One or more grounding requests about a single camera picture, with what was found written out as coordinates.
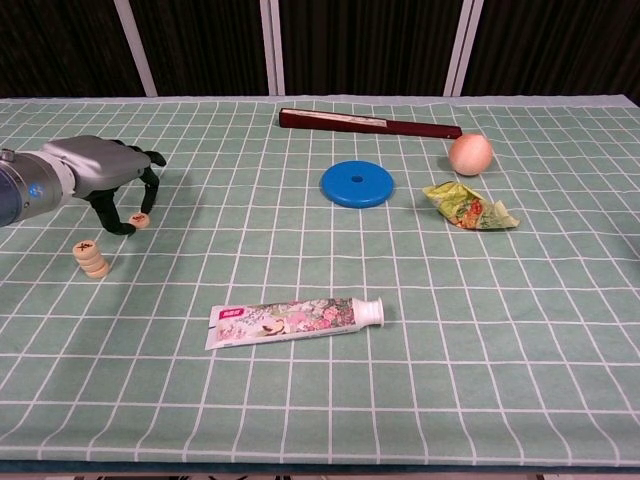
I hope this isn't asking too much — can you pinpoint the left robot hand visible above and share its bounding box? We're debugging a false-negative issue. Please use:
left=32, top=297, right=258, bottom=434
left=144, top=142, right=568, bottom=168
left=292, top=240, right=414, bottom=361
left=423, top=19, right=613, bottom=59
left=42, top=135, right=167, bottom=236

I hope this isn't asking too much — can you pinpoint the crumpled green snack wrapper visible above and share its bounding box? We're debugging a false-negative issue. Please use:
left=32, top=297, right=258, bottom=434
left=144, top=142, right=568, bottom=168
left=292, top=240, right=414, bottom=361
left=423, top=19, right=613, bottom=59
left=422, top=181, right=520, bottom=231

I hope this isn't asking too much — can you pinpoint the dark red folded fan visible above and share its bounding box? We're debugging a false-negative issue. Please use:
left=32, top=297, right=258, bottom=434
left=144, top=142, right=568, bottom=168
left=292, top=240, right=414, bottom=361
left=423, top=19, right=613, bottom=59
left=278, top=107, right=462, bottom=140

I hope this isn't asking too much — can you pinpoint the blue plastic disc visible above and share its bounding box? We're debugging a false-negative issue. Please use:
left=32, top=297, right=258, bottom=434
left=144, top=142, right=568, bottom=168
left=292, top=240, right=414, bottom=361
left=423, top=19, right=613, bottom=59
left=320, top=159, right=396, bottom=210

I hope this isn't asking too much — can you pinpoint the peach coloured ball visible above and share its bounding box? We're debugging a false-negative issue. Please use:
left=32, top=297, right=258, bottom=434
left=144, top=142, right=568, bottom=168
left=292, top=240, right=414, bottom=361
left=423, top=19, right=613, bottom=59
left=447, top=132, right=495, bottom=177

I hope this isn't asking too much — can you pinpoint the floral toothpaste tube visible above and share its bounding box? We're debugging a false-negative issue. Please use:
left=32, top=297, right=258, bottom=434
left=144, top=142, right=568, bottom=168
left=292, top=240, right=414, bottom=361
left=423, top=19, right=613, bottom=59
left=204, top=296, right=386, bottom=352

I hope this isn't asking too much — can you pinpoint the green grid tablecloth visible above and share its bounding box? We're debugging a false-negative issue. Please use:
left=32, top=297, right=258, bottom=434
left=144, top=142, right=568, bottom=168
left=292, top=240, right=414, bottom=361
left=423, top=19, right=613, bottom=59
left=0, top=93, right=640, bottom=464

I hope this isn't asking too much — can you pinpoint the white aluminium frame post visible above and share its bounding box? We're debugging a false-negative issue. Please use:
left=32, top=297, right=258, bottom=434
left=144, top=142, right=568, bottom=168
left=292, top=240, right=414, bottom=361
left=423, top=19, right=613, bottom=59
left=112, top=0, right=159, bottom=97
left=443, top=0, right=485, bottom=97
left=259, top=0, right=286, bottom=97

